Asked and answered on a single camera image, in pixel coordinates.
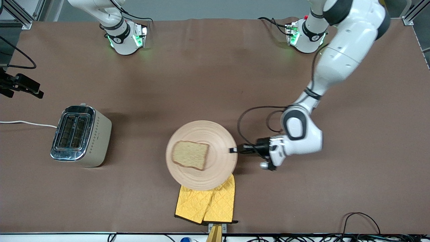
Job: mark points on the aluminium frame profile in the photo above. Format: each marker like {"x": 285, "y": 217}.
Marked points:
{"x": 408, "y": 21}
{"x": 27, "y": 24}

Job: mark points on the brown table cover sheet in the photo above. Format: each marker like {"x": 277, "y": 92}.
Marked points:
{"x": 201, "y": 84}

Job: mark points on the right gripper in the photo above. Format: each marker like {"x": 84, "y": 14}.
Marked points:
{"x": 17, "y": 82}

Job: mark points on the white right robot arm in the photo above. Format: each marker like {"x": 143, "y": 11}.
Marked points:
{"x": 121, "y": 40}

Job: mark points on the round wooden plate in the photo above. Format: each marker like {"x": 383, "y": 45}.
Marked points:
{"x": 215, "y": 141}

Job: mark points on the silver two-slot toaster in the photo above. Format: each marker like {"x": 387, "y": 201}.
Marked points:
{"x": 97, "y": 141}

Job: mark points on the small blue object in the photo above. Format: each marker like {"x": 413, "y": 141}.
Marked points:
{"x": 185, "y": 240}

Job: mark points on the small metal bracket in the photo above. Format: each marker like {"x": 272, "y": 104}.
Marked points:
{"x": 224, "y": 228}

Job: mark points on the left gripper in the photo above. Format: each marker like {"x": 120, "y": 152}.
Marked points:
{"x": 261, "y": 147}

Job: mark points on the brown bread slice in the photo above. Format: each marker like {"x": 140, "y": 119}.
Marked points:
{"x": 189, "y": 154}

